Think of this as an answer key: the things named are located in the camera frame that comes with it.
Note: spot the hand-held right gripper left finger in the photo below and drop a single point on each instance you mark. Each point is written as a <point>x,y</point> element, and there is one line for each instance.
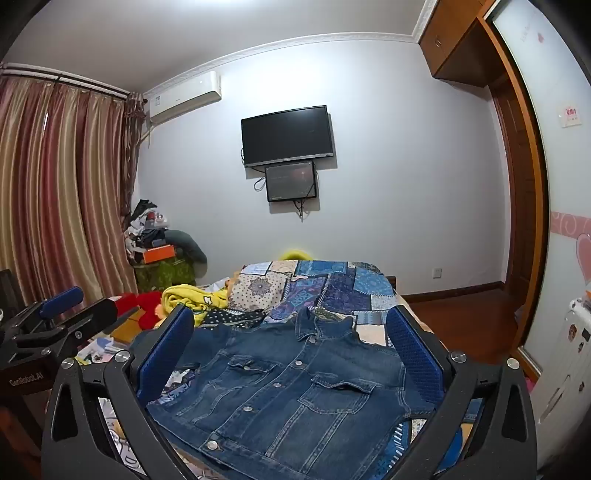
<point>168,357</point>

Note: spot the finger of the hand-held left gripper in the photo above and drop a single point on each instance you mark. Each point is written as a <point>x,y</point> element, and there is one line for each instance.
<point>99,316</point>
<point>60,300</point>

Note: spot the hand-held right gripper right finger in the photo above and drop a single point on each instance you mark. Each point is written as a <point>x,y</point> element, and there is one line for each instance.
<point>413,353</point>

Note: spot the blue denim jacket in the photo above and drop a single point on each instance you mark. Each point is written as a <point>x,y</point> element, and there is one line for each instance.
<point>286,392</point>

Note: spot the pile of mixed clothes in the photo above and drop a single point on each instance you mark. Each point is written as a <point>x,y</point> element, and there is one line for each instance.
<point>143,226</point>

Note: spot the red plush toy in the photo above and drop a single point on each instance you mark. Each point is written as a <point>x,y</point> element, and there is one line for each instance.
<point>138,309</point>

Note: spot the yellow cloth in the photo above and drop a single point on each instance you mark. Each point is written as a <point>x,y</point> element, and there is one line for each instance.
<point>184,297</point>

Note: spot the orange box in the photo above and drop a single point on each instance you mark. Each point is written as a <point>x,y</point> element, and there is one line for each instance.
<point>159,254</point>

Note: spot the blue patchwork blanket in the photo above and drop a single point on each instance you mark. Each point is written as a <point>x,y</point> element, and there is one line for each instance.
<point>341,286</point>

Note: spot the striped red beige curtain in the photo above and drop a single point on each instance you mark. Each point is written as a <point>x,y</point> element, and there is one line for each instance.
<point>55,194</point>

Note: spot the grey green pillow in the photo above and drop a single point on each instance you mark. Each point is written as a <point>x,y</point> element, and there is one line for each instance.
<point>189,244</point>

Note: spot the white appliance with stickers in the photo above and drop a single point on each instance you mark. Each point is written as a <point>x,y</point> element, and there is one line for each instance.
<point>565,360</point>

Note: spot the yellow plush toy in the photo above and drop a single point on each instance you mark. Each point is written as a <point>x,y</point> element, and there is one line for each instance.
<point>295,255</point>

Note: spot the wooden wardrobe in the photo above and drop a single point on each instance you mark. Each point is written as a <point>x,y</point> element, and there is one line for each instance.
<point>565,194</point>

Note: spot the red white sticker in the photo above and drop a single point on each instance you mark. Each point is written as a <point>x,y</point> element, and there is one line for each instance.
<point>571,115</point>

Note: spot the wooden overhead cabinet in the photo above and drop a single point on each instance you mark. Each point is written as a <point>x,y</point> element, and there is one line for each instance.
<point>450,41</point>

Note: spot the white wall socket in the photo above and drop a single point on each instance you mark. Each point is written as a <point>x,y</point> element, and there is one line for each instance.
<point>437,273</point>

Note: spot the small black wall monitor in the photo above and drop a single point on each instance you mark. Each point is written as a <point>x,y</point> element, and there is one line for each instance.
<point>291,181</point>

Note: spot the white curtain rail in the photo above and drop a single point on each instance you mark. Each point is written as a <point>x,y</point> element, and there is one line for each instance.
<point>64,78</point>

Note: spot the white wall air conditioner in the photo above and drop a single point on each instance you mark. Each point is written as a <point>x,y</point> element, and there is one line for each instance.
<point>184,99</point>

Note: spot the black wall television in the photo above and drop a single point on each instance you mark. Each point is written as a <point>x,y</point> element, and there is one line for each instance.
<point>286,136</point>

